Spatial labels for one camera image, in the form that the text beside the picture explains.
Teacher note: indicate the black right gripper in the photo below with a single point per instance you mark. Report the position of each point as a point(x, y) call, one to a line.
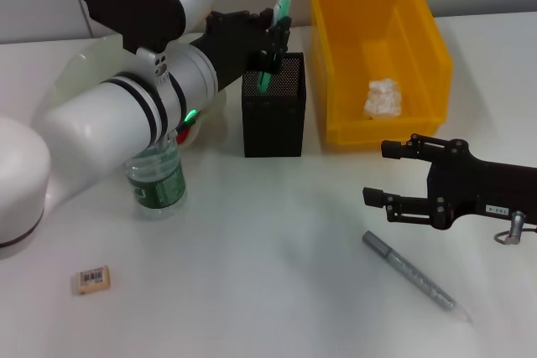
point(482, 190)

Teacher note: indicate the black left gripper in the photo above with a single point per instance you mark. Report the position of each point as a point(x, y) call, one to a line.
point(230, 43)

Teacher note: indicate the white paper ball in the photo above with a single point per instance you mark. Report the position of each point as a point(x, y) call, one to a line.
point(382, 100)

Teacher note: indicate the red-orange toy orange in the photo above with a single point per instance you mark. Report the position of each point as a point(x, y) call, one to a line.
point(186, 133)

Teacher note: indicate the clear green-label water bottle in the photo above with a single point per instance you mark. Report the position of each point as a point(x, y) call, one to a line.
point(159, 186)

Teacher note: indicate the beige eraser with barcode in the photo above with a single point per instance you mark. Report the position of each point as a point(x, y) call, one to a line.
point(94, 280)

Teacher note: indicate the black mesh pen holder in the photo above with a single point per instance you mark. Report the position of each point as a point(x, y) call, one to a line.
point(272, 123)

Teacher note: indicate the silver grey pen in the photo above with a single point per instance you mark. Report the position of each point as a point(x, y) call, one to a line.
point(411, 274)

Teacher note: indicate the green wavy glass fruit plate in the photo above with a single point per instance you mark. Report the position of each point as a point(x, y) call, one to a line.
point(92, 60)

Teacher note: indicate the yellow plastic bin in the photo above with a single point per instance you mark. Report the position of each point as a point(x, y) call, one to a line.
point(377, 31)

